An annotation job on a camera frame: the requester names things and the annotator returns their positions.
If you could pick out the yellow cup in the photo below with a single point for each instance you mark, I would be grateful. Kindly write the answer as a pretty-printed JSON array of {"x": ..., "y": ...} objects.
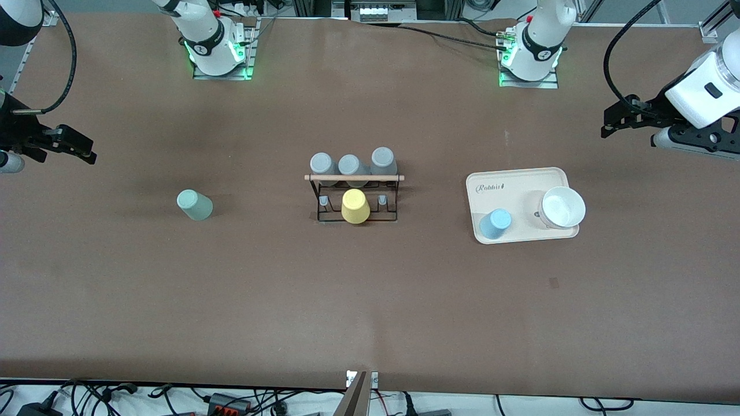
[{"x": 355, "y": 207}]

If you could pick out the aluminium side rail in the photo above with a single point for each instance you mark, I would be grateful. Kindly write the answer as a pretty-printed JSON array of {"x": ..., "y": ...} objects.
[{"x": 23, "y": 63}]

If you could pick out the beige rectangular tray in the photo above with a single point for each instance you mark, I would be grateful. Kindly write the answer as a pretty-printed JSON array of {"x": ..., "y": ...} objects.
[{"x": 509, "y": 193}]

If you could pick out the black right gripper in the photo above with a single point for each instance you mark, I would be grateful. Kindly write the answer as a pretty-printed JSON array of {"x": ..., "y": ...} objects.
[{"x": 17, "y": 132}]

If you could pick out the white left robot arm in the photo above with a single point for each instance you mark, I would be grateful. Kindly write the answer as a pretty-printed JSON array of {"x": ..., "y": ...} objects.
[{"x": 543, "y": 34}]

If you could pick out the black box orange connectors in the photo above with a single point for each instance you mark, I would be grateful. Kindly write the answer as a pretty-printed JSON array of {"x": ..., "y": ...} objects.
[{"x": 230, "y": 402}]

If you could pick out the white bowl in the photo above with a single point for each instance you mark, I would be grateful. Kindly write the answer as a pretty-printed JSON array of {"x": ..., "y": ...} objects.
[{"x": 562, "y": 208}]

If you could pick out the black power adapter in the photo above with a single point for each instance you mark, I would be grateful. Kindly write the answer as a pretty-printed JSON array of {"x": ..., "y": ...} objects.
[{"x": 39, "y": 409}]

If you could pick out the mint green cup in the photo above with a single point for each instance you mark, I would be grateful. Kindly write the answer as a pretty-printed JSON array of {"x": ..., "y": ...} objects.
[{"x": 195, "y": 205}]

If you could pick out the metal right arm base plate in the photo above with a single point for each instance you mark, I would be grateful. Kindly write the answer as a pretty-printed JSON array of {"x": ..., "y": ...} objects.
[{"x": 252, "y": 46}]

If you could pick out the grey socket strip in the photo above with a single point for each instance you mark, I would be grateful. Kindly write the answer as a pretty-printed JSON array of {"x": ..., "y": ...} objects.
[{"x": 381, "y": 11}]

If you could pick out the grey cup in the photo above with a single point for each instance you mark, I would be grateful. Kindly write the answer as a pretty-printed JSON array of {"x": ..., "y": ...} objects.
[
  {"x": 322, "y": 163},
  {"x": 383, "y": 159},
  {"x": 350, "y": 165}
]

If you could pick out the light blue cup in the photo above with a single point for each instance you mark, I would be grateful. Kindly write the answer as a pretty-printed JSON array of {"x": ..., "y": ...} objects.
[{"x": 495, "y": 224}]

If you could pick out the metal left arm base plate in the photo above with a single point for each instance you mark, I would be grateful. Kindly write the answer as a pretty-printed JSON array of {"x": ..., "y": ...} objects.
[{"x": 529, "y": 84}]

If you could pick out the grey wedge camera mount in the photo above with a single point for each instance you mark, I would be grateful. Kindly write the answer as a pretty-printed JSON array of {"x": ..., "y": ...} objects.
[{"x": 354, "y": 398}]

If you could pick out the white mount bracket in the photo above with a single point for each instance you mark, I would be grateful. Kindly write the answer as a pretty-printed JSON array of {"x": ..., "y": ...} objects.
[{"x": 374, "y": 379}]

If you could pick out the aluminium corner bracket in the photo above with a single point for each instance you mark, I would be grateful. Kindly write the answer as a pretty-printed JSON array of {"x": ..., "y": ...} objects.
[{"x": 714, "y": 26}]

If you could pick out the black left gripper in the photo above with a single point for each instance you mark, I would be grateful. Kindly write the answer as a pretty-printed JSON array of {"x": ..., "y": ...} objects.
[{"x": 652, "y": 108}]

